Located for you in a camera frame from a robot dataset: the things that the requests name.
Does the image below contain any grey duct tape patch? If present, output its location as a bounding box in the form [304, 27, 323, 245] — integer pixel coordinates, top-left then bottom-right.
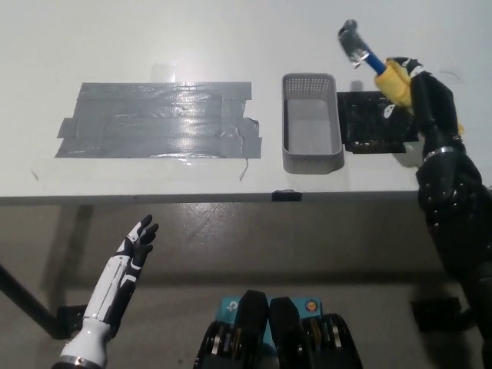
[54, 81, 263, 159]

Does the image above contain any black table leg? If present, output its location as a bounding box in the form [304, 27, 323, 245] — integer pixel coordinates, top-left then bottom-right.
[0, 263, 58, 339]

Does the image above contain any teal box on robot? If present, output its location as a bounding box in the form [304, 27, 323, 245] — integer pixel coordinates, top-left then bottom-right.
[221, 295, 324, 347]

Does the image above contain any grey plastic basket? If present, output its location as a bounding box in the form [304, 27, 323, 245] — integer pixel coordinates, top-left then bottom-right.
[281, 73, 345, 174]

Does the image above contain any white and black left hand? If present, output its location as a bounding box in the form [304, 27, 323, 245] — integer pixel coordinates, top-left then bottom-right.
[59, 214, 160, 366]

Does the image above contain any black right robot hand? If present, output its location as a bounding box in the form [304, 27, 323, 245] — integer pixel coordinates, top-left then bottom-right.
[383, 56, 466, 159]

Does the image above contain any hammer with yellow handle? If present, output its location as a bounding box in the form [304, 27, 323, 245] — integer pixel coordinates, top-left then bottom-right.
[337, 18, 464, 135]

